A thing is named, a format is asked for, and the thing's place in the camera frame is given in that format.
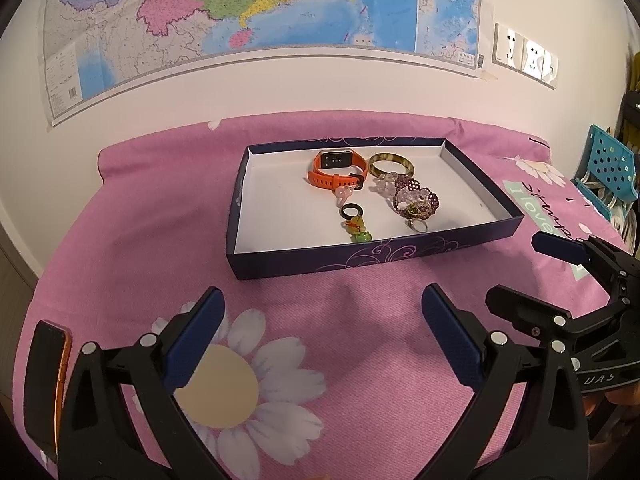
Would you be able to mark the clothes rack with garments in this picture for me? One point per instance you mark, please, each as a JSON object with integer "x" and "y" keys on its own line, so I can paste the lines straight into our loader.
{"x": 629, "y": 130}

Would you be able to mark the tortoiseshell bangle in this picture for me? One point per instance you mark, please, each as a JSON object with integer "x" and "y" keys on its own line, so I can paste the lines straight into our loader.
{"x": 384, "y": 163}

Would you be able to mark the white wall socket middle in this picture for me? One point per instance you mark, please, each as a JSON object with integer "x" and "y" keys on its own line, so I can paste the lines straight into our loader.
{"x": 532, "y": 59}

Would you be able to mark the blue perforated plastic chair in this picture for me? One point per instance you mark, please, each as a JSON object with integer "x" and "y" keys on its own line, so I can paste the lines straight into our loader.
{"x": 608, "y": 180}

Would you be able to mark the orange smart watch band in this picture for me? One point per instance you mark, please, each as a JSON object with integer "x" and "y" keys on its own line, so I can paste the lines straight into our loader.
{"x": 335, "y": 169}

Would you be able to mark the dark blue shallow box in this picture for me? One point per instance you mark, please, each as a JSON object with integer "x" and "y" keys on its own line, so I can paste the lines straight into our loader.
{"x": 280, "y": 224}

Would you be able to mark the white wall switch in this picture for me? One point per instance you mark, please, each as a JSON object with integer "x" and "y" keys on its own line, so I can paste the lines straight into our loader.
{"x": 550, "y": 69}

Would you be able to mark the pink floral bed sheet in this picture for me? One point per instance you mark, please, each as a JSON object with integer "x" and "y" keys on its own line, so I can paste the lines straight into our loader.
{"x": 320, "y": 374}

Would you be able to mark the colourful wall map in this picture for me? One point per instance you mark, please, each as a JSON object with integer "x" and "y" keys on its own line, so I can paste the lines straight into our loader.
{"x": 95, "y": 49}

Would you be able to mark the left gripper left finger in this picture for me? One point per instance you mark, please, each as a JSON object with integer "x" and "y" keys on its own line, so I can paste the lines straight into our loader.
{"x": 98, "y": 439}

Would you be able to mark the white wall socket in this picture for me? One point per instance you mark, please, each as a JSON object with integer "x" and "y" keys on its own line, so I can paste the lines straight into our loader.
{"x": 532, "y": 59}
{"x": 508, "y": 47}

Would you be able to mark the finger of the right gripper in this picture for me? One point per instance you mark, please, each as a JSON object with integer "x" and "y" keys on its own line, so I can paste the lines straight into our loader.
{"x": 528, "y": 315}
{"x": 560, "y": 248}

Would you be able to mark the person's right hand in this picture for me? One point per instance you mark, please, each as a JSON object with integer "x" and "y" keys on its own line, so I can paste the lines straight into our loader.
{"x": 628, "y": 396}

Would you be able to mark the orange edged smartphone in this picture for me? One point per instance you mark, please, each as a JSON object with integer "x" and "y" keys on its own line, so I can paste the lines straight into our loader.
{"x": 47, "y": 362}

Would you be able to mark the pink plastic clip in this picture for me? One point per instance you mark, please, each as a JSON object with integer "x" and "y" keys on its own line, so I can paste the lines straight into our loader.
{"x": 342, "y": 194}

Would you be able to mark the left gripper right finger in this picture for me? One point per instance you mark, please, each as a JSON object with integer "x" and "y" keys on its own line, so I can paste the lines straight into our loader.
{"x": 549, "y": 435}

